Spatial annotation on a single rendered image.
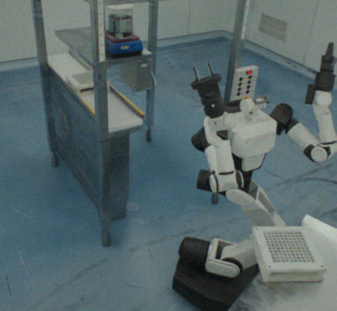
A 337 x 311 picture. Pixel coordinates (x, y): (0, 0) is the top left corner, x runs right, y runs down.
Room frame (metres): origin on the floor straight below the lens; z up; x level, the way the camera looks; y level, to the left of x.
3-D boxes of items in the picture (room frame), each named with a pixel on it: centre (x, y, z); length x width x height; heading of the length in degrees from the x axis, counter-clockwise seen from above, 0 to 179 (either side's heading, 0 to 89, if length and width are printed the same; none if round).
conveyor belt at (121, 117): (2.84, 0.65, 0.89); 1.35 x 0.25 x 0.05; 33
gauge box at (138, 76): (2.42, 0.23, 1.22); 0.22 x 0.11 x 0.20; 33
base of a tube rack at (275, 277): (1.29, -0.53, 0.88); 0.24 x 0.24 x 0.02; 6
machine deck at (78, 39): (2.51, 0.45, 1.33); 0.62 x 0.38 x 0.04; 33
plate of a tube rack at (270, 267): (1.29, -0.53, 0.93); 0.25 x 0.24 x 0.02; 96
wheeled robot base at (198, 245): (1.81, -0.42, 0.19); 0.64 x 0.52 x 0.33; 76
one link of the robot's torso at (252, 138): (1.85, -0.36, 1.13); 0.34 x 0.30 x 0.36; 120
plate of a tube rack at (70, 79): (2.78, 0.61, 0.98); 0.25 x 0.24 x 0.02; 124
